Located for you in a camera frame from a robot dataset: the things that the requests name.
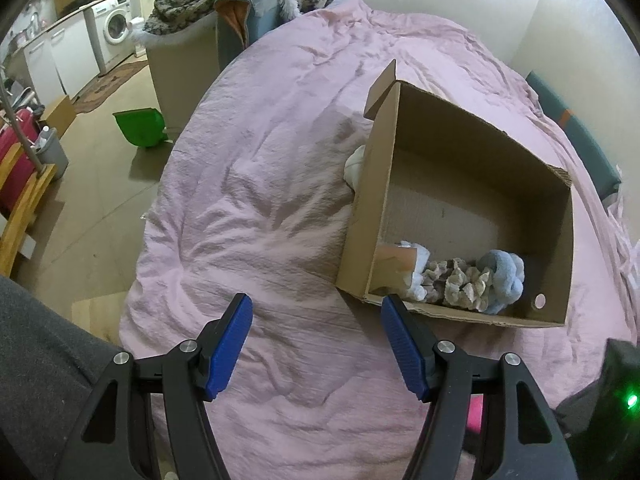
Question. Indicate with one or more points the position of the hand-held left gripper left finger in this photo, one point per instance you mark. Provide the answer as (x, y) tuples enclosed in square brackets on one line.
[(230, 345)]

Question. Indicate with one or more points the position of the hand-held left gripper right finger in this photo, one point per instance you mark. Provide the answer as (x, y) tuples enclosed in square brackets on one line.
[(405, 350)]

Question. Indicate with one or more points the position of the beige lace scrunchie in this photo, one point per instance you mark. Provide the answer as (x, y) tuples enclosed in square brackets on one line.
[(437, 272)]

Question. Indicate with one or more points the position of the packaged white socks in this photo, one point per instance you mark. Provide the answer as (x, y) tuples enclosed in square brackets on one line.
[(400, 260)]

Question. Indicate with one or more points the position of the light blue sock bundle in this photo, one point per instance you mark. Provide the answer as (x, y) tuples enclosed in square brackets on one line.
[(505, 275)]

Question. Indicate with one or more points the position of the brown cardboard box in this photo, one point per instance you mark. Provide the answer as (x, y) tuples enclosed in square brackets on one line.
[(450, 160)]

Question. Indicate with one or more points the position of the pink striped white cloth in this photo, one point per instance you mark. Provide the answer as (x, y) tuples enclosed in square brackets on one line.
[(627, 260)]

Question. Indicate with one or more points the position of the pink bed blanket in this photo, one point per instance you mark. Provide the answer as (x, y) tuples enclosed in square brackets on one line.
[(280, 185)]

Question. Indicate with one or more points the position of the person's left leg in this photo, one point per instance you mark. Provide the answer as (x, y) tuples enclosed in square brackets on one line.
[(40, 360)]

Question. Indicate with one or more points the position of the small white cloth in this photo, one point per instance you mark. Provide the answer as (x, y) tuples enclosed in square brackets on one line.
[(356, 165)]

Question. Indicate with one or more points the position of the wooden chair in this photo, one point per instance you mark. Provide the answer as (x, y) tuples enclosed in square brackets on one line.
[(30, 205)]

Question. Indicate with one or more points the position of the small grey bin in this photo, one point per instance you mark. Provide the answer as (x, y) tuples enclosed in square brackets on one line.
[(52, 155)]

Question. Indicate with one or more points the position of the teal headboard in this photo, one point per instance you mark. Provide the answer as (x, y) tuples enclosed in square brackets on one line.
[(580, 135)]

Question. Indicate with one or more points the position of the beige storage bin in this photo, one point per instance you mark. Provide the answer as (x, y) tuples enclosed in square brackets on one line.
[(185, 70)]

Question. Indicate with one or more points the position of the small cardboard box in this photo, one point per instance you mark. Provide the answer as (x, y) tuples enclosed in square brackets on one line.
[(60, 117)]

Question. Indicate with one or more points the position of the brown patterned rug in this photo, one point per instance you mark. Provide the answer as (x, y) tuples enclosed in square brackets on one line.
[(107, 87)]

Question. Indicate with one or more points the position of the pink suitcase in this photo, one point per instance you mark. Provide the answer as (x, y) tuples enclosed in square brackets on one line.
[(15, 155)]

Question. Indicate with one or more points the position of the metal pole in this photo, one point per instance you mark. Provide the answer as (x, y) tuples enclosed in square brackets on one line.
[(22, 132)]

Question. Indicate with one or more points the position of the white kitchen cabinets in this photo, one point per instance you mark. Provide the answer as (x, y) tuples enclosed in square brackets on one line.
[(60, 60)]

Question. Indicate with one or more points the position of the teal fur-trimmed jacket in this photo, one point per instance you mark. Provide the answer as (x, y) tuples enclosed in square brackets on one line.
[(250, 10)]

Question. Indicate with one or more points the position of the white washing machine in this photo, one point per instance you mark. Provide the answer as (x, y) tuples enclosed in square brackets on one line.
[(115, 25)]

